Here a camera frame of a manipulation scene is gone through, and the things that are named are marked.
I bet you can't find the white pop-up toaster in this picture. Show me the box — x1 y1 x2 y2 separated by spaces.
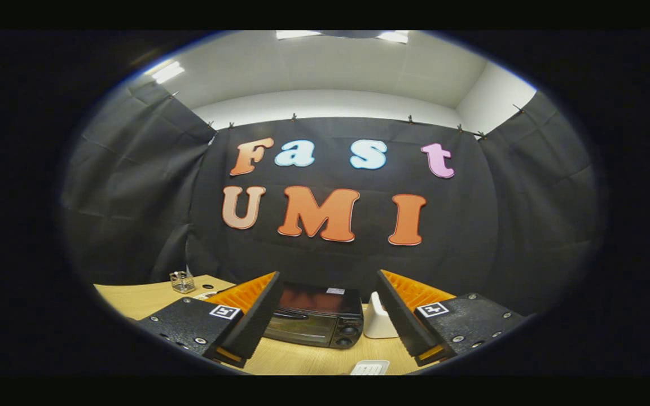
363 292 399 339

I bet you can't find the wide ceiling light panel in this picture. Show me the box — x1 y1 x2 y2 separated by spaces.
276 30 410 45

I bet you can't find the black toaster oven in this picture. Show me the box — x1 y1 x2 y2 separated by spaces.
263 282 365 349

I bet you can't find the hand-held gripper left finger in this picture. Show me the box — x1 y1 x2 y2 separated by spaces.
133 271 280 368

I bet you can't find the white rectangular tray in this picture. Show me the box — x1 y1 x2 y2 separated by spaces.
350 360 390 376

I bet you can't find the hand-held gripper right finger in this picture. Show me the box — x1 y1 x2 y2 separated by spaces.
376 270 529 366

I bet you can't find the black backdrop cloth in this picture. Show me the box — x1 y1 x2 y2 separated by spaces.
60 82 605 316

